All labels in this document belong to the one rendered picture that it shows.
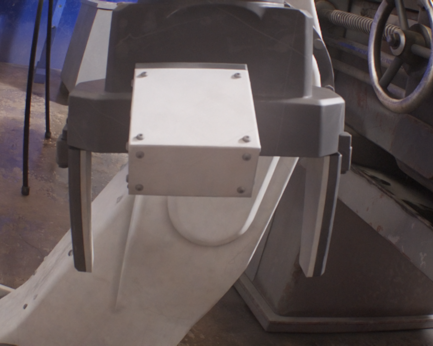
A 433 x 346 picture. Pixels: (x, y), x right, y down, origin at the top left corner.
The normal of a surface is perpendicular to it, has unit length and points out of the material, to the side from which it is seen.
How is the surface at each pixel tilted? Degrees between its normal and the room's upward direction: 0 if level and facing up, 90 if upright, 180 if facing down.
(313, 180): 102
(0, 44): 90
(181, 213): 90
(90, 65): 90
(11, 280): 0
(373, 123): 90
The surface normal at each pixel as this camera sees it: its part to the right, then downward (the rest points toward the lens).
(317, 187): -0.99, -0.02
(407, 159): -0.93, -0.16
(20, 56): 0.27, 0.30
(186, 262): -0.01, 0.64
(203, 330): 0.25, -0.94
